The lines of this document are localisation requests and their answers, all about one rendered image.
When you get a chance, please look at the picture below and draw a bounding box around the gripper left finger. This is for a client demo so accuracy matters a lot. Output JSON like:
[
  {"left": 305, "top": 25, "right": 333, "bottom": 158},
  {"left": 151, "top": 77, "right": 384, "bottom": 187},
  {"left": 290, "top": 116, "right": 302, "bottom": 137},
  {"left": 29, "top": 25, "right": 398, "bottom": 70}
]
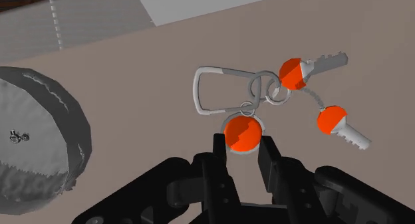
[{"left": 71, "top": 132, "right": 242, "bottom": 224}]

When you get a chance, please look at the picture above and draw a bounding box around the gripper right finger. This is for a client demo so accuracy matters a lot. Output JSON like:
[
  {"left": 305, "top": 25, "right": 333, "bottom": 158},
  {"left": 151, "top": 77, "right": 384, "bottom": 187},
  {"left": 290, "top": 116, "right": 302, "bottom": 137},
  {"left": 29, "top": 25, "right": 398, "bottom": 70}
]
[{"left": 257, "top": 135, "right": 415, "bottom": 224}]

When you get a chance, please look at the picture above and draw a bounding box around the orange and silver key ring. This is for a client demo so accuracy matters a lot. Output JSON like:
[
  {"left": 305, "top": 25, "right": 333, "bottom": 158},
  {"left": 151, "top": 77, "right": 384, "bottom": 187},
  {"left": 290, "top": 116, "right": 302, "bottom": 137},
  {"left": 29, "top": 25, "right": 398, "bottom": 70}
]
[{"left": 192, "top": 51, "right": 372, "bottom": 156}]

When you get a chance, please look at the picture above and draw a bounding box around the grey round bowl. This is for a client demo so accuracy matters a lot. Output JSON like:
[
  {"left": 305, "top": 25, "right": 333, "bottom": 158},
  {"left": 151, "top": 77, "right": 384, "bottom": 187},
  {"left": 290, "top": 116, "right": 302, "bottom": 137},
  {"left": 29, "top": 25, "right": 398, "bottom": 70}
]
[{"left": 0, "top": 66, "right": 93, "bottom": 216}]

